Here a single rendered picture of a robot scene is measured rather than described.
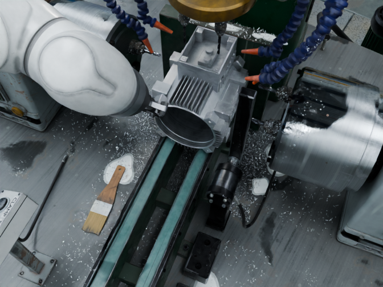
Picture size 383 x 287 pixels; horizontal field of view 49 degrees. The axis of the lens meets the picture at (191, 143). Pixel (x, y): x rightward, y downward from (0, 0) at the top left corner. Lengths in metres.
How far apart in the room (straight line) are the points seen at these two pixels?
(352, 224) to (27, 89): 0.87
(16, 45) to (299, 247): 0.82
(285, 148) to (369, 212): 0.24
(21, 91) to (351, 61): 1.03
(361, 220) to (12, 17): 0.82
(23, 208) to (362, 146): 0.68
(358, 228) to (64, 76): 0.79
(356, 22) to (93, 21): 1.50
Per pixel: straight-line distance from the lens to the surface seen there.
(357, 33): 2.20
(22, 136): 1.33
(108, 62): 0.55
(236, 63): 1.03
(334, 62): 1.49
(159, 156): 1.07
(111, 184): 1.17
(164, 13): 1.06
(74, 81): 0.53
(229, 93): 1.00
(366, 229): 1.08
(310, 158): 0.91
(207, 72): 0.94
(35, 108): 1.24
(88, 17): 1.04
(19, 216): 0.91
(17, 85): 1.17
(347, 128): 0.89
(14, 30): 0.62
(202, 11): 0.78
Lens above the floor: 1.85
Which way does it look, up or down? 59 degrees down
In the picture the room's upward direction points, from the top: 1 degrees clockwise
